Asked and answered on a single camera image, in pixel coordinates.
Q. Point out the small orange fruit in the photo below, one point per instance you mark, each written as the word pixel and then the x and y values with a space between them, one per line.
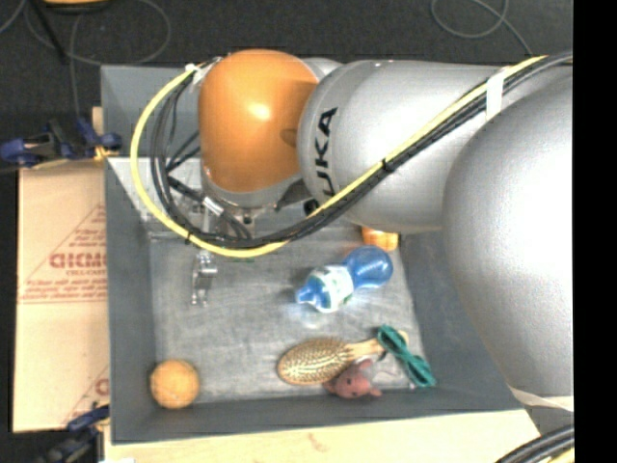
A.
pixel 381 240

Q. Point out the blue and white bottle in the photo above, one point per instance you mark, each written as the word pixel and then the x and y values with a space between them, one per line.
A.
pixel 347 278

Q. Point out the grey metal bin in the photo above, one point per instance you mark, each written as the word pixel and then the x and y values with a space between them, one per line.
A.
pixel 241 316

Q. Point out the wooden hairbrush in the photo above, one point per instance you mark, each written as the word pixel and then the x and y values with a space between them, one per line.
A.
pixel 313 361

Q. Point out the black cylinder on white bracket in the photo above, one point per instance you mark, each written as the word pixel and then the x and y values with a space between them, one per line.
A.
pixel 311 206

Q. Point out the pink toy animal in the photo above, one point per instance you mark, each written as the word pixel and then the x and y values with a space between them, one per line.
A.
pixel 351 384

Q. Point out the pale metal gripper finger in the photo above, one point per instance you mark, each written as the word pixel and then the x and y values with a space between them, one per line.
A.
pixel 207 271
pixel 196 291

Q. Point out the brown cardboard board red print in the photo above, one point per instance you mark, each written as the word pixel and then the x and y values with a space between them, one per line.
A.
pixel 58 307

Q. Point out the green sunglasses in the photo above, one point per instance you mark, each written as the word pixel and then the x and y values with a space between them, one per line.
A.
pixel 410 359

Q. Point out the orange textured ball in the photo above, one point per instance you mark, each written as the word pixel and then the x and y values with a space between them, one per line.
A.
pixel 174 385

